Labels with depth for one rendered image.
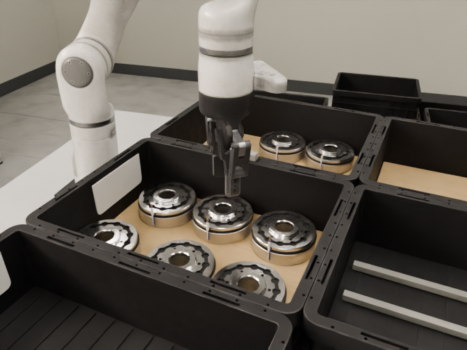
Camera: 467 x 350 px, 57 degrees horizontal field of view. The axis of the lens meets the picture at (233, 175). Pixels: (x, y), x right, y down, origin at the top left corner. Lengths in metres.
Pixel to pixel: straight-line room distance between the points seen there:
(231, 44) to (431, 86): 3.33
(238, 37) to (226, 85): 0.06
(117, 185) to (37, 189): 0.45
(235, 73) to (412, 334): 0.40
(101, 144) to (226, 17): 0.48
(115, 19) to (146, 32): 3.31
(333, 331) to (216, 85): 0.32
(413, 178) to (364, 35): 2.80
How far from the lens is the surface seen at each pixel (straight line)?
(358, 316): 0.63
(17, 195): 1.19
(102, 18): 0.89
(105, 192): 0.76
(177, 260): 0.66
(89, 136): 0.92
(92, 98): 0.89
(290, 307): 0.49
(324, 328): 0.47
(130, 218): 0.79
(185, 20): 4.00
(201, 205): 0.75
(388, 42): 3.71
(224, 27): 0.54
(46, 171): 1.27
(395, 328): 0.63
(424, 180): 0.96
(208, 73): 0.56
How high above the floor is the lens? 1.29
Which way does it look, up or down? 31 degrees down
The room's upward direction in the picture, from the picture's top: straight up
